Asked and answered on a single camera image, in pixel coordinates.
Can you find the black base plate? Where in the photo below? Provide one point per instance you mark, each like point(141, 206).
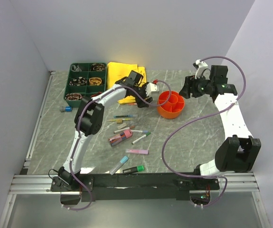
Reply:
point(144, 186)

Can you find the aluminium rail frame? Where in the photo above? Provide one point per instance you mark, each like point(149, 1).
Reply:
point(24, 184)

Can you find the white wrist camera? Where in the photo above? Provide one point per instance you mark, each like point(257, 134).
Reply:
point(200, 67)
point(151, 88)

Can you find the dark brown rolled tie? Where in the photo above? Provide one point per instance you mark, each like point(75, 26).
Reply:
point(98, 67)

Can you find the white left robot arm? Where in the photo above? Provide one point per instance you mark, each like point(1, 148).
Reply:
point(89, 119)

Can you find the yellow pencil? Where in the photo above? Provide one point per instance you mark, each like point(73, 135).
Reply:
point(123, 119)

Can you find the green compartment tray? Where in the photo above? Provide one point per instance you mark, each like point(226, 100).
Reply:
point(86, 90)

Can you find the clear tube blue cap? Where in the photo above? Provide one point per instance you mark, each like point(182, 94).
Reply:
point(118, 165)

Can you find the black white rolled tie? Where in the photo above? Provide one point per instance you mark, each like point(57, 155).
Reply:
point(80, 81)

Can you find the beige eraser block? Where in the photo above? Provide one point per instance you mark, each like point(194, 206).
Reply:
point(123, 125)

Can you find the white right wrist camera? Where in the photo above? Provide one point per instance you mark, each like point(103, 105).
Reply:
point(200, 67)

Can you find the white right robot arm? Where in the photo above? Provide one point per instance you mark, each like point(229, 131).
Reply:
point(239, 150)

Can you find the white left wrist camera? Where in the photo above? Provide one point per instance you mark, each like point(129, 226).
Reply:
point(151, 88)

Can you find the white marker blue cap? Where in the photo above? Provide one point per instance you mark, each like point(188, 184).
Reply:
point(139, 131)

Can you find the black green highlighter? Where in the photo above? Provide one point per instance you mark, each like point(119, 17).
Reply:
point(133, 169)

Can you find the grey rolled item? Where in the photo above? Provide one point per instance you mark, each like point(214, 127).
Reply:
point(76, 68)

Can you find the yellow black rolled tie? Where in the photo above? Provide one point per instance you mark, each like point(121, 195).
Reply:
point(95, 81)

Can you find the blue grey cylinder object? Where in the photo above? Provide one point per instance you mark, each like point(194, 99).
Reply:
point(65, 109)

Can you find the orange round divided container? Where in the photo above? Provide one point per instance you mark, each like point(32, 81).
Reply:
point(173, 107)

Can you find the dark blue pen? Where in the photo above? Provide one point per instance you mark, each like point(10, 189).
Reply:
point(126, 116)

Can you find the white marker green cap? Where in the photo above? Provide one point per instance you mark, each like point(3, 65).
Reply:
point(140, 138)

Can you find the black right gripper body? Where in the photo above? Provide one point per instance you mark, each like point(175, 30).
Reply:
point(200, 86)

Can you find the yellow folded cloth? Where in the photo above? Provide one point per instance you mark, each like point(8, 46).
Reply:
point(117, 71)

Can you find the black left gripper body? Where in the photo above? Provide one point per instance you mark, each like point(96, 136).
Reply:
point(141, 92)

